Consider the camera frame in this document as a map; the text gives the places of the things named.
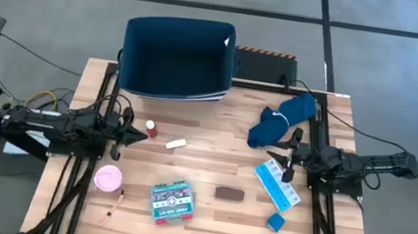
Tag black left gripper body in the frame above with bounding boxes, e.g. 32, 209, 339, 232
101, 102, 139, 164

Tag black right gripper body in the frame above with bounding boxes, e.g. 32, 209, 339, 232
281, 125, 319, 187

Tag red bottle with white cap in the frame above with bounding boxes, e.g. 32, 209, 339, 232
143, 118, 160, 140

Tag blue weekly pill organizer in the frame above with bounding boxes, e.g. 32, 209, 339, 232
248, 155, 307, 216

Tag white gauze roll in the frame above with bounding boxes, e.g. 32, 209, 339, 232
164, 135, 188, 153

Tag small blue cube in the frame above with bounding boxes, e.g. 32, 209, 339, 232
264, 211, 287, 234

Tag teal first aid kit box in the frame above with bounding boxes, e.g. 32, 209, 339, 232
146, 174, 200, 231

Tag navy white striped fabric basket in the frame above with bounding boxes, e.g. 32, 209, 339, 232
112, 7, 247, 112

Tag crumpled blue cloth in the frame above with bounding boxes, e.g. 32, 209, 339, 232
245, 84, 320, 158

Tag pink lidded cup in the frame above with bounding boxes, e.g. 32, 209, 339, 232
91, 162, 126, 195

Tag black mat with hazard stripe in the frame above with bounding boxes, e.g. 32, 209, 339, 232
231, 45, 301, 89

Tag white printed paper sheet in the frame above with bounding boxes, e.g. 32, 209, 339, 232
2, 103, 63, 161

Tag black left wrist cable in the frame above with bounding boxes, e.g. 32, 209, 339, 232
90, 89, 138, 123

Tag long black floor cable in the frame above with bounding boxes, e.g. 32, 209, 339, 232
0, 32, 87, 77
272, 73, 418, 155

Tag thin pink lanyard strap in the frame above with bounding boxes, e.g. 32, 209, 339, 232
99, 186, 126, 229

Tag yellow floor cable loop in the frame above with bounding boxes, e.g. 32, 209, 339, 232
23, 87, 61, 112

